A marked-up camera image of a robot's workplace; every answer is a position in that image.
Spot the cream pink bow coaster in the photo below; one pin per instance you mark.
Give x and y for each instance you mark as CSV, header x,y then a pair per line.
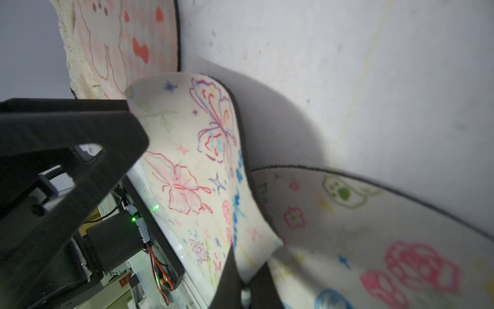
x,y
197,176

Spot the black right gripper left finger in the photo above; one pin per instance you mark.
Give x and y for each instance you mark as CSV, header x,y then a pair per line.
x,y
228,293

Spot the cream butterfly coaster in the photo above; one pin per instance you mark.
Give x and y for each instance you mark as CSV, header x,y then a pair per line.
x,y
350,243

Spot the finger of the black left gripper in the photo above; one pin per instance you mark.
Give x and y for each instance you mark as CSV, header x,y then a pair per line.
x,y
101,138

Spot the cream glove on table left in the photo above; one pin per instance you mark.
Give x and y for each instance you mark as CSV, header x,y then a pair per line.
x,y
81,79

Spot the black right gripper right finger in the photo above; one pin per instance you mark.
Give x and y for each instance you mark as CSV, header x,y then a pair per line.
x,y
263,290

